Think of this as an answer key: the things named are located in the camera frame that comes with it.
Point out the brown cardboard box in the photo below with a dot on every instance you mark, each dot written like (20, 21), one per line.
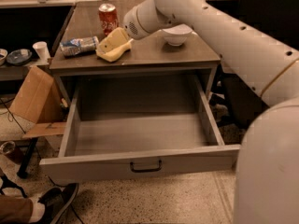
(39, 101)

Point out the white sock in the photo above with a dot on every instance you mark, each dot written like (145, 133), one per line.
(38, 209)

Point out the red soda can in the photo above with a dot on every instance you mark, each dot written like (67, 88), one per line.
(108, 18)

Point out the brown trouser leg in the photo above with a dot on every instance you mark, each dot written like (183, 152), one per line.
(15, 210)

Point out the crumpled blue white chip bag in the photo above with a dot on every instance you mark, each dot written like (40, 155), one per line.
(76, 46)

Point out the grey side shelf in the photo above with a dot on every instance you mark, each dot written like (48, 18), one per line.
(10, 72)

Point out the black sneaker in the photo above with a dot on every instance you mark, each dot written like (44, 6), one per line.
(56, 202)

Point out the black drawer handle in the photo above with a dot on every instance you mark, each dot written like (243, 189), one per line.
(141, 168)

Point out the white paper cup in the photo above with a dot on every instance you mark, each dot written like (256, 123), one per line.
(41, 48)

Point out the black office chair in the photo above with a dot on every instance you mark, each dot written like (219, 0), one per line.
(277, 18)

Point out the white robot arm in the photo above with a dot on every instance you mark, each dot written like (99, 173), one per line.
(267, 171)

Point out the black stool leg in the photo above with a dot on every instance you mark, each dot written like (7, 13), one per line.
(29, 149)

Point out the grey cabinet with glass top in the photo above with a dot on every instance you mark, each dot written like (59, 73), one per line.
(148, 54)

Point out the brown glass jar on floor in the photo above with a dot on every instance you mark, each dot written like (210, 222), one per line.
(12, 152)

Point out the dark blue bowl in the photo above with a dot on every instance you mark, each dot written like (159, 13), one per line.
(19, 57)

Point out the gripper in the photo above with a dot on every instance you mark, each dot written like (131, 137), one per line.
(132, 23)

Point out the open grey top drawer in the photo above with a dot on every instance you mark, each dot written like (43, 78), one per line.
(115, 120)

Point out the white bowl at left edge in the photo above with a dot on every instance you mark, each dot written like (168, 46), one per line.
(3, 56)

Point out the yellow sponge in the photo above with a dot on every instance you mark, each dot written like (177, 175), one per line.
(110, 51)

